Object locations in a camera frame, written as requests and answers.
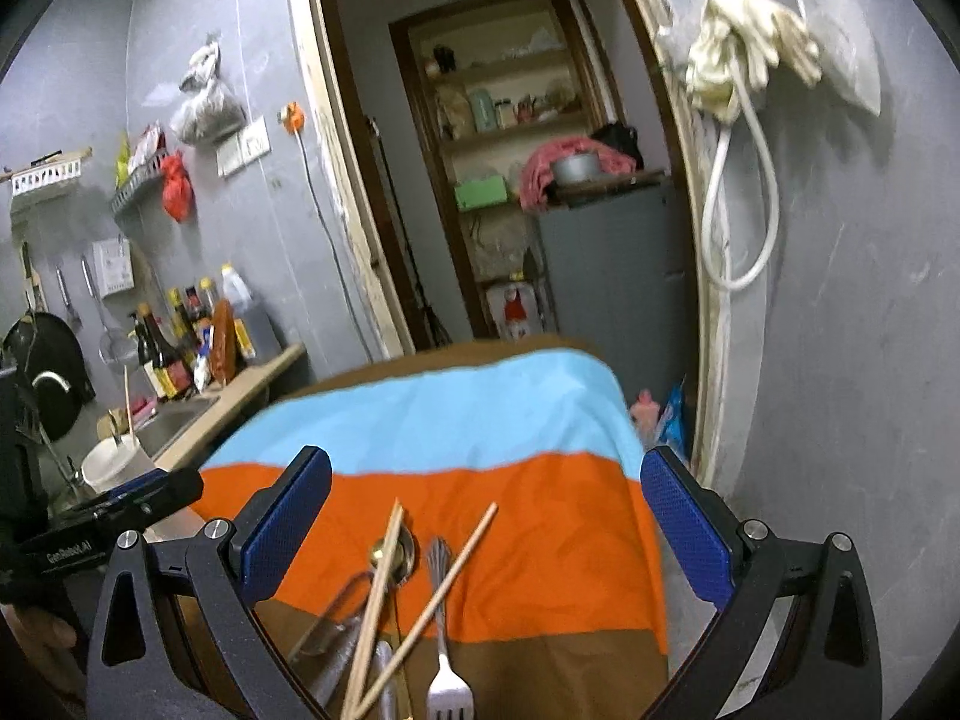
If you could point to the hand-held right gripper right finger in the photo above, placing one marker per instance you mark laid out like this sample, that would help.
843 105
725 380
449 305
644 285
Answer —
686 532

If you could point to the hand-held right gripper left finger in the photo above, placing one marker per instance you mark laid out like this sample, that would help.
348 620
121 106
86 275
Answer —
289 525

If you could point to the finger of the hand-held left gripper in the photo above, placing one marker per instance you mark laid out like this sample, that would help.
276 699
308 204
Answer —
161 491

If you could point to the white utensil bucket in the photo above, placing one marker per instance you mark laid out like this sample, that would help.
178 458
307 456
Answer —
112 469

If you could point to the gold spoon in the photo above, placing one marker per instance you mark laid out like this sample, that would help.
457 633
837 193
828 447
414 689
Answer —
377 555

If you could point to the silver spoon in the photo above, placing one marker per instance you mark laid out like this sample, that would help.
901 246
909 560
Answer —
406 549

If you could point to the wooden chopstick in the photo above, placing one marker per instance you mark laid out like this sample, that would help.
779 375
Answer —
457 562
127 405
373 615

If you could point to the grey kitchen knife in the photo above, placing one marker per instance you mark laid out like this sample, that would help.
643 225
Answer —
337 645

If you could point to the silver fork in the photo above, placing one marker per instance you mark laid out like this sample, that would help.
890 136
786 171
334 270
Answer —
450 690

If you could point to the metal sink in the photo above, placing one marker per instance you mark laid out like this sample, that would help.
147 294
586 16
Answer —
176 420

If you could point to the grey metal utensil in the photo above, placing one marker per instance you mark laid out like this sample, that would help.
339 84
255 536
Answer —
114 426

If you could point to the blue packet on floor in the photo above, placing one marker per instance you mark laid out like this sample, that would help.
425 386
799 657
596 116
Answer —
675 420

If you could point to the blue white packet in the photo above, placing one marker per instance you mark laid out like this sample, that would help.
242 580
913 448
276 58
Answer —
201 371

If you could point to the pink item on floor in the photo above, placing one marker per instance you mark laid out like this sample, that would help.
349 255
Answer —
645 412

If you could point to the row of sauce bottles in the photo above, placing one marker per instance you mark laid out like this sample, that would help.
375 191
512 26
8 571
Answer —
161 360

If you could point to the hanging metal strainer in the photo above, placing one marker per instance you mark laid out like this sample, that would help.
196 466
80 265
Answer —
116 349

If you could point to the orange brown sauce packet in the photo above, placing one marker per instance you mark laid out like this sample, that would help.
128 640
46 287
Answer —
223 349

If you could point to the black wok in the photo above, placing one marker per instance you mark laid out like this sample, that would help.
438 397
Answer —
52 367

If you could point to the large dark oil jug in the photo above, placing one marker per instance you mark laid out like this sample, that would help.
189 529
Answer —
255 322

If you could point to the hanging metal ladle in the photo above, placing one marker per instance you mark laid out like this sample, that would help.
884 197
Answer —
71 311

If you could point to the blue orange brown striped cloth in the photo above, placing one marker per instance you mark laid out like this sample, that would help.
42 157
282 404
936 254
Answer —
487 420

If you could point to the grey cabinet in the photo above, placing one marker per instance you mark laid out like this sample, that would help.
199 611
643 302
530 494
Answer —
615 277

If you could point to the white red printed bag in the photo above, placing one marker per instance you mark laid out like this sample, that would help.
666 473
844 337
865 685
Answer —
516 311

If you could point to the red plastic bag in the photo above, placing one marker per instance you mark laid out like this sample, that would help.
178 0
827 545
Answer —
178 191

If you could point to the yellow red snack packets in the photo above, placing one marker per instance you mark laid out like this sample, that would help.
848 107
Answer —
146 146

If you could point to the wooden cutting board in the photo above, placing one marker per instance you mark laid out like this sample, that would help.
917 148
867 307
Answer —
630 184

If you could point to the metal pot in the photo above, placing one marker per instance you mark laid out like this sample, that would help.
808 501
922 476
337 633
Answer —
576 171

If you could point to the clear bag of dried goods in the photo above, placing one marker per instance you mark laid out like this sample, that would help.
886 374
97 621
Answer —
206 112

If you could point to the green box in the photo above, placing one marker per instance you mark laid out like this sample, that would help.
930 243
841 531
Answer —
480 193

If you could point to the pink cloth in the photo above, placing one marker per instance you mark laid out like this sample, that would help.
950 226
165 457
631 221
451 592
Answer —
540 172

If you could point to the black bag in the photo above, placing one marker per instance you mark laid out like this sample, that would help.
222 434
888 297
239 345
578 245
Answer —
619 141

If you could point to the wooden shelf unit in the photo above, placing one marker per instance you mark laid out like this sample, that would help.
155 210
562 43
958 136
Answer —
525 129

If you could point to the teal jar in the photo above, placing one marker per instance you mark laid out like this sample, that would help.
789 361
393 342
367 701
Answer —
484 111

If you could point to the cream rubber gloves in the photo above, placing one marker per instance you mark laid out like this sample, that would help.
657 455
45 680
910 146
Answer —
742 30

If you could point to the white wall paper sheet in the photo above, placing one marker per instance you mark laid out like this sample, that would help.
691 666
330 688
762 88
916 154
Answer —
112 268

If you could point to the white plastic wall rack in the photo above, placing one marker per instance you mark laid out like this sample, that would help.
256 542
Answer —
45 178

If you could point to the white wall switch plate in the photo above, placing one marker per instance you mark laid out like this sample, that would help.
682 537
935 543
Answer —
231 157

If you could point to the wooden door frame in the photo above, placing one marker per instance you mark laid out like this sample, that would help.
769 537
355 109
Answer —
334 165

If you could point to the white wall socket plate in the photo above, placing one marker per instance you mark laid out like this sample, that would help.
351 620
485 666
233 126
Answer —
256 138

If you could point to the orange wall plug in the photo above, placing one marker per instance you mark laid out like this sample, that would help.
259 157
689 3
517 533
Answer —
294 118

